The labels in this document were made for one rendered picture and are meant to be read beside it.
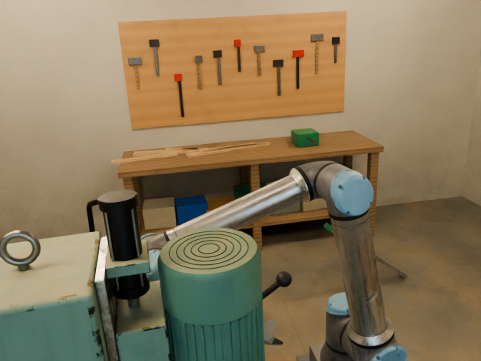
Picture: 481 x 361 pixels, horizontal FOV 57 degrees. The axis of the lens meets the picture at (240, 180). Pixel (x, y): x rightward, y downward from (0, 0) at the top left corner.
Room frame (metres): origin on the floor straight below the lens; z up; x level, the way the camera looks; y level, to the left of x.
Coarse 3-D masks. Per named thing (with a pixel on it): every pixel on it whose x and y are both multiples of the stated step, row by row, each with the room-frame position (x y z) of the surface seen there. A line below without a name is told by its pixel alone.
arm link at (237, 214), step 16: (288, 176) 1.28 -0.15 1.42; (304, 176) 1.24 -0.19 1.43; (256, 192) 1.24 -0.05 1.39; (272, 192) 1.23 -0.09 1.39; (288, 192) 1.23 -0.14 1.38; (304, 192) 1.23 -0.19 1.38; (224, 208) 1.20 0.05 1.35; (240, 208) 1.19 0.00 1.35; (256, 208) 1.20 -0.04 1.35; (272, 208) 1.21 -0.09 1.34; (192, 224) 1.16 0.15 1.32; (208, 224) 1.16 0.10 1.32; (224, 224) 1.17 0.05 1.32; (240, 224) 1.18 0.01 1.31; (144, 240) 1.15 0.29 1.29; (160, 240) 1.13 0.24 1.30
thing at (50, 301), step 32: (0, 256) 0.65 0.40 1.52; (64, 256) 0.64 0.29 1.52; (96, 256) 0.64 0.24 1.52; (0, 288) 0.55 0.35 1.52; (32, 288) 0.55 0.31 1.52; (64, 288) 0.54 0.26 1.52; (0, 320) 0.50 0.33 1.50; (32, 320) 0.50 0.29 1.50; (64, 320) 0.51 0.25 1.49; (96, 320) 0.53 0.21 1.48; (0, 352) 0.49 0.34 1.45; (32, 352) 0.50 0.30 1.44; (64, 352) 0.51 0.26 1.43; (96, 352) 0.52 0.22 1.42
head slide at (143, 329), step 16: (128, 304) 0.63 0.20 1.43; (144, 304) 0.64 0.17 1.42; (160, 304) 0.64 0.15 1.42; (128, 320) 0.60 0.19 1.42; (144, 320) 0.60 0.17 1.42; (160, 320) 0.59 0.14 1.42; (128, 336) 0.57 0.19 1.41; (144, 336) 0.57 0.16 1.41; (160, 336) 0.58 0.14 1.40; (128, 352) 0.57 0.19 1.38; (144, 352) 0.57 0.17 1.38; (160, 352) 0.58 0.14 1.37
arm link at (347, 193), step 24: (336, 168) 1.19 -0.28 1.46; (336, 192) 1.11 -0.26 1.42; (360, 192) 1.12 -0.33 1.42; (336, 216) 1.14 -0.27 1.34; (360, 216) 1.12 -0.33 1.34; (336, 240) 1.16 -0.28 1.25; (360, 240) 1.13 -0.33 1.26; (360, 264) 1.13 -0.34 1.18; (360, 288) 1.14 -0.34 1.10; (360, 312) 1.15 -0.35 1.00; (384, 312) 1.18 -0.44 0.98; (360, 336) 1.16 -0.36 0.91; (384, 336) 1.14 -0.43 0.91; (360, 360) 1.15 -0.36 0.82; (384, 360) 1.11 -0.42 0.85
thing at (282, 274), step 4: (280, 272) 0.85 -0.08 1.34; (284, 272) 0.84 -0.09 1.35; (276, 276) 0.84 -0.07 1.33; (280, 276) 0.83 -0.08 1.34; (284, 276) 0.83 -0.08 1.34; (288, 276) 0.83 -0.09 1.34; (276, 280) 0.84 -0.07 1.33; (280, 280) 0.83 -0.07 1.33; (284, 280) 0.83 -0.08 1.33; (288, 280) 0.83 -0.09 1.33; (272, 284) 0.84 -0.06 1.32; (276, 284) 0.83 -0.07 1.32; (280, 284) 0.83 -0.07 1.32; (284, 284) 0.83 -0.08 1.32; (288, 284) 0.83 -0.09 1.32; (268, 288) 0.83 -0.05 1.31; (272, 288) 0.83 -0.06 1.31; (276, 288) 0.83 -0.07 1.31; (264, 292) 0.83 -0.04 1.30; (268, 292) 0.83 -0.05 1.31; (264, 296) 0.83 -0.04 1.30
